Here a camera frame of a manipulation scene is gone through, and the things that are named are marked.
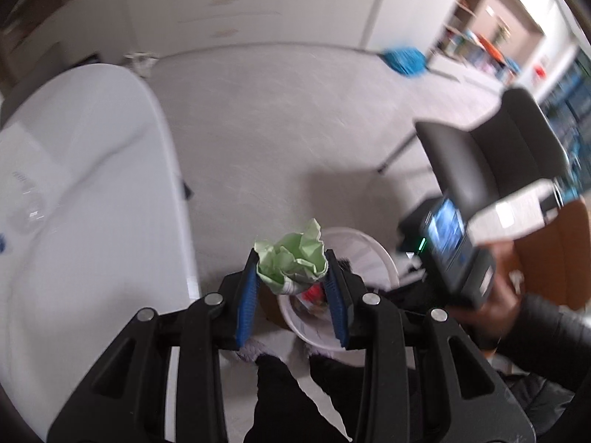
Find person's right leg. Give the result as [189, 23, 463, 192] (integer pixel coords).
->
[309, 355, 370, 443]

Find person's right hand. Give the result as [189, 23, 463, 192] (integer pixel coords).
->
[455, 244, 527, 347]

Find white oval table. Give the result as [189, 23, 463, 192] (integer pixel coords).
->
[0, 63, 201, 443]

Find blue storage shelves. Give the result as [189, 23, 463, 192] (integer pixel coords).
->
[540, 51, 591, 185]

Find red snack wrapper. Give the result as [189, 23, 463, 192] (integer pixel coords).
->
[302, 284, 328, 308]

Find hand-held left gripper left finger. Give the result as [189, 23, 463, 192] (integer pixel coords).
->
[46, 248, 262, 443]

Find blue bag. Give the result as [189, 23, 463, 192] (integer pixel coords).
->
[381, 46, 428, 77]

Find person's left slipper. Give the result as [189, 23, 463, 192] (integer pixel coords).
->
[233, 337, 269, 363]

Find white plastic trash bin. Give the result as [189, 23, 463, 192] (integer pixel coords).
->
[277, 226, 400, 351]

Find wooden shelf unit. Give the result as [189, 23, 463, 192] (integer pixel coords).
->
[434, 0, 555, 88]

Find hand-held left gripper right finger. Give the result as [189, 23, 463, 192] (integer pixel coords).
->
[323, 249, 534, 443]

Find green wrapper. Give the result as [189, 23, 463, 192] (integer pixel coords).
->
[254, 218, 329, 296]

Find grey chair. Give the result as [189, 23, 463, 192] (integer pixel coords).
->
[376, 87, 571, 208]

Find person's right forearm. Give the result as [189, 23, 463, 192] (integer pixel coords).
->
[496, 293, 591, 384]

